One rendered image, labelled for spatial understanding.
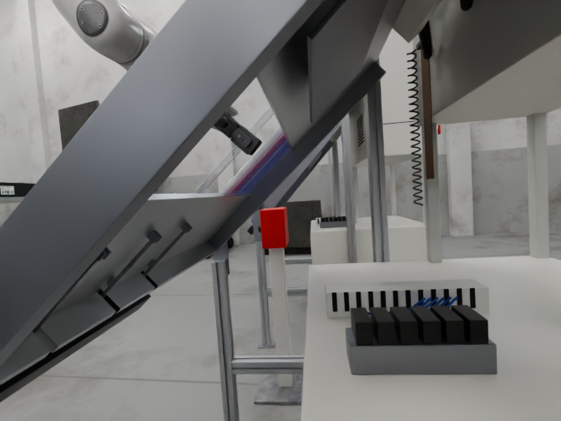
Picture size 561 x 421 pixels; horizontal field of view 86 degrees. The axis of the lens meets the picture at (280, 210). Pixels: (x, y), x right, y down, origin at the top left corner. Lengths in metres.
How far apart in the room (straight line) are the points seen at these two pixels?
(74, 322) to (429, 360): 0.43
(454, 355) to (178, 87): 0.38
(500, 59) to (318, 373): 0.53
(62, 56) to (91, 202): 7.52
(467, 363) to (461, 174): 5.06
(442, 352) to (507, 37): 0.46
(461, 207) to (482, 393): 5.08
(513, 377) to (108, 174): 0.44
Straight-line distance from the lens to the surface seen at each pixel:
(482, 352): 0.43
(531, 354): 0.51
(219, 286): 0.99
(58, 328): 0.46
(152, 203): 0.38
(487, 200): 5.72
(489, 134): 5.79
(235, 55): 0.22
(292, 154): 0.88
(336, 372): 0.41
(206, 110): 0.21
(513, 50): 0.60
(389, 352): 0.40
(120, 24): 0.54
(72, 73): 7.51
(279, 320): 1.36
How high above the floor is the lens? 0.84
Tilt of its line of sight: 3 degrees down
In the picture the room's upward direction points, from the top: 4 degrees counter-clockwise
